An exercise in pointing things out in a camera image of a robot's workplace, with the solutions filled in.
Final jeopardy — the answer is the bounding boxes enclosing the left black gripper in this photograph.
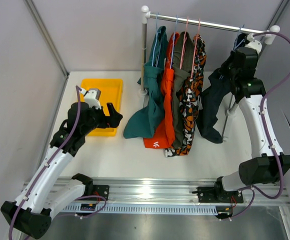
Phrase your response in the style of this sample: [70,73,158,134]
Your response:
[81,102,122,136]

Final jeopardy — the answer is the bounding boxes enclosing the dark navy shorts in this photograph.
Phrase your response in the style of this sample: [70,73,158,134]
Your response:
[196,67,231,144]

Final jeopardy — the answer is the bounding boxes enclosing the pink hanger of camouflage shorts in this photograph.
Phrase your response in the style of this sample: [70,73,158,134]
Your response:
[189,18,201,82]

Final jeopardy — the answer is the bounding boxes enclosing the orange camouflage pattern shorts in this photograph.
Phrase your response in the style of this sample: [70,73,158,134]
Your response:
[164,35,207,158]

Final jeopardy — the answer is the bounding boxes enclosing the blue wire hanger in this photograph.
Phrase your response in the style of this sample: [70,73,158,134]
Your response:
[218,24,245,80]

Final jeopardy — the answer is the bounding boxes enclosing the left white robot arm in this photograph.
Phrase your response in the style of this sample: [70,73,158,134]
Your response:
[0,101,123,240]

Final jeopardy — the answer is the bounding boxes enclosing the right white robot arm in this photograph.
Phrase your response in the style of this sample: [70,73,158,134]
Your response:
[213,47,290,202]

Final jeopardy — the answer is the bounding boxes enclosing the teal shorts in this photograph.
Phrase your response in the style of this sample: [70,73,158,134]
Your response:
[123,25,168,139]

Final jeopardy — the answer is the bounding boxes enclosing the olive green shorts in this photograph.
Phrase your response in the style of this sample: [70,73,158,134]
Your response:
[172,31,195,148]

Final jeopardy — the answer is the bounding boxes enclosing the pink hanger of olive shorts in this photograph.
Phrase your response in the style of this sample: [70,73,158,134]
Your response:
[179,17,189,69]

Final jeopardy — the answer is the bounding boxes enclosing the blue hanger of orange shorts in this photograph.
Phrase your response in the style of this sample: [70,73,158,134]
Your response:
[169,14,178,69]

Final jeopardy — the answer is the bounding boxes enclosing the blue hanger of teal shorts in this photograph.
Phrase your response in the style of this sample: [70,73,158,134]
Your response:
[151,13,159,67]

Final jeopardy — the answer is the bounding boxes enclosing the yellow plastic tray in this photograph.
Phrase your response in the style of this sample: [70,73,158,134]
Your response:
[80,78,123,137]

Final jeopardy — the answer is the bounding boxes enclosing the metal clothes rack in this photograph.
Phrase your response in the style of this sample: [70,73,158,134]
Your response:
[137,5,281,143]

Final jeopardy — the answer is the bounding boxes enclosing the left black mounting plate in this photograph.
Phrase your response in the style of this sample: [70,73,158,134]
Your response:
[83,184,110,200]

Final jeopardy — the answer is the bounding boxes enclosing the black mounting plate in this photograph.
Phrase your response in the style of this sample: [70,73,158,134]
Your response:
[191,186,244,204]
[83,184,110,200]

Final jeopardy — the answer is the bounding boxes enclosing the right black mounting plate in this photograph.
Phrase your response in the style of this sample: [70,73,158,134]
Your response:
[191,186,244,204]

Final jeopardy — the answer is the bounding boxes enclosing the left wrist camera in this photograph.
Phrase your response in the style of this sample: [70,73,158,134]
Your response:
[80,88,102,110]

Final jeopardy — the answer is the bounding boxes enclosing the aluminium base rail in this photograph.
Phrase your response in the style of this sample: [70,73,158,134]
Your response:
[18,176,290,207]

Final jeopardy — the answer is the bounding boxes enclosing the slotted cable duct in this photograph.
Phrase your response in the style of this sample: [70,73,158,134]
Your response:
[61,203,218,216]

